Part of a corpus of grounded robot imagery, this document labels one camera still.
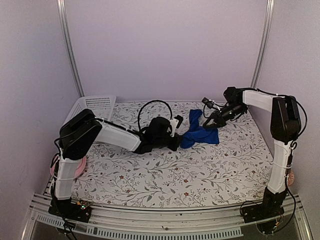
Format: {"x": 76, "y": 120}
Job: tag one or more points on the white plastic basket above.
{"x": 101, "y": 105}

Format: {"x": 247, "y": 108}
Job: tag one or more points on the left aluminium frame post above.
{"x": 62, "y": 13}

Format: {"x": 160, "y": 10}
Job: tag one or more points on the blue towel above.
{"x": 197, "y": 133}

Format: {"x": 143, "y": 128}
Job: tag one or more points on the aluminium frame post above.
{"x": 62, "y": 13}
{"x": 268, "y": 17}

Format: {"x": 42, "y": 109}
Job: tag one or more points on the orange patterned round object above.
{"x": 290, "y": 178}

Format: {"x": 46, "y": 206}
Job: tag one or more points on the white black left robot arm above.
{"x": 77, "y": 136}

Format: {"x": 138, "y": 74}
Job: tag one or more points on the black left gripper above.
{"x": 174, "y": 146}

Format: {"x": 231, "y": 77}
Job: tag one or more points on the pink plate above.
{"x": 80, "y": 167}

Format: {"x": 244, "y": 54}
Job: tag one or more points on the aluminium front rail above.
{"x": 112, "y": 222}

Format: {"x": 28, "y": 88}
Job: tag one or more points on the right aluminium frame post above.
{"x": 268, "y": 17}

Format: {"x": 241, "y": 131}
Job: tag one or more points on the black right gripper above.
{"x": 219, "y": 120}

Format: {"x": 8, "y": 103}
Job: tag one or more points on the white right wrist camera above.
{"x": 209, "y": 103}

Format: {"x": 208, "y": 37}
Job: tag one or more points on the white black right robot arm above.
{"x": 285, "y": 129}

